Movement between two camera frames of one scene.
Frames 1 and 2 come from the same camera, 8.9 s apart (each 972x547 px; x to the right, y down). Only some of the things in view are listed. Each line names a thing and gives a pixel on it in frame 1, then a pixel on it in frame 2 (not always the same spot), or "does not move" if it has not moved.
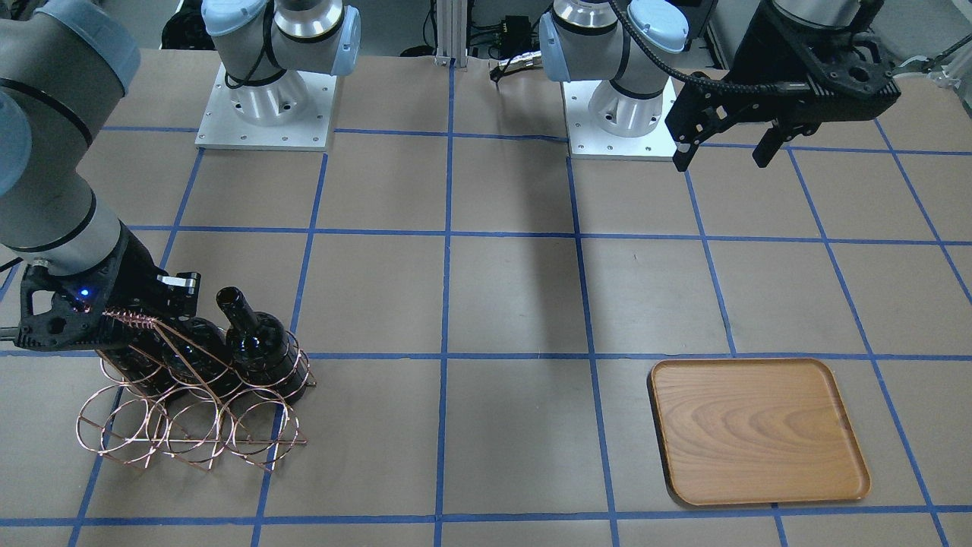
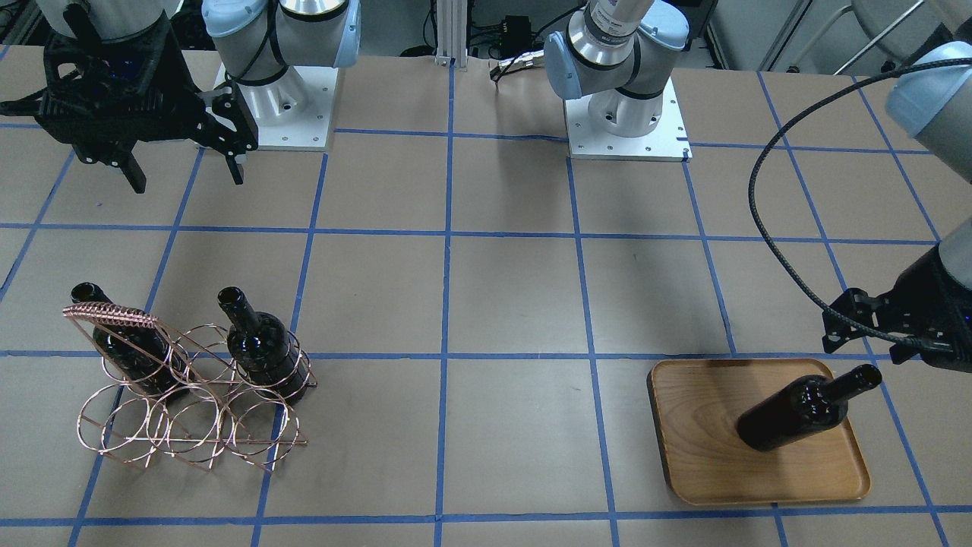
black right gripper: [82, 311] → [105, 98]
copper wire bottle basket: [164, 396] does not move
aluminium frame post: [452, 33] does not move
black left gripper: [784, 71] → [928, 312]
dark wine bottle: [260, 350] does not move
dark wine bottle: [194, 355] → [802, 408]
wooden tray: [752, 431] does not move
